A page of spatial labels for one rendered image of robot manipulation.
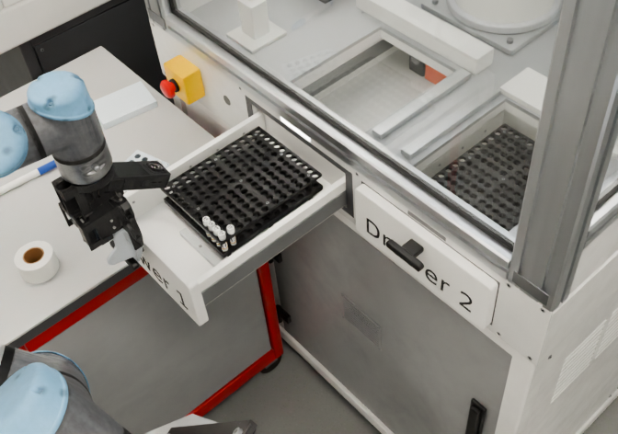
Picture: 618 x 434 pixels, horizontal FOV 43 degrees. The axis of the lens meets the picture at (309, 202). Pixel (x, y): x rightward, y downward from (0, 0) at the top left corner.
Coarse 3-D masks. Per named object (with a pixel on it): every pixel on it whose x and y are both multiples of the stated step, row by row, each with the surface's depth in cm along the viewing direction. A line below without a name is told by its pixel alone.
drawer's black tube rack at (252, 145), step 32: (256, 128) 146; (224, 160) 145; (256, 160) 141; (288, 160) 140; (192, 192) 136; (224, 192) 136; (256, 192) 135; (288, 192) 135; (192, 224) 135; (224, 224) 131; (256, 224) 134; (224, 256) 131
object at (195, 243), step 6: (186, 228) 138; (180, 234) 138; (186, 234) 137; (192, 234) 137; (186, 240) 137; (192, 240) 136; (198, 240) 136; (192, 246) 136; (198, 246) 135; (204, 246) 135; (198, 252) 135; (204, 252) 134; (210, 252) 134; (210, 258) 133; (216, 258) 133; (216, 264) 132
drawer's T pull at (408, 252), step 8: (392, 240) 125; (408, 240) 125; (392, 248) 124; (400, 248) 123; (408, 248) 123; (416, 248) 123; (400, 256) 123; (408, 256) 122; (416, 256) 123; (416, 264) 121
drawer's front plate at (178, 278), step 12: (144, 240) 126; (144, 252) 129; (156, 252) 124; (168, 252) 124; (144, 264) 134; (156, 264) 127; (168, 264) 122; (180, 264) 122; (168, 276) 125; (180, 276) 121; (192, 276) 121; (168, 288) 130; (180, 288) 123; (192, 288) 120; (180, 300) 128; (192, 300) 122; (192, 312) 126; (204, 312) 125
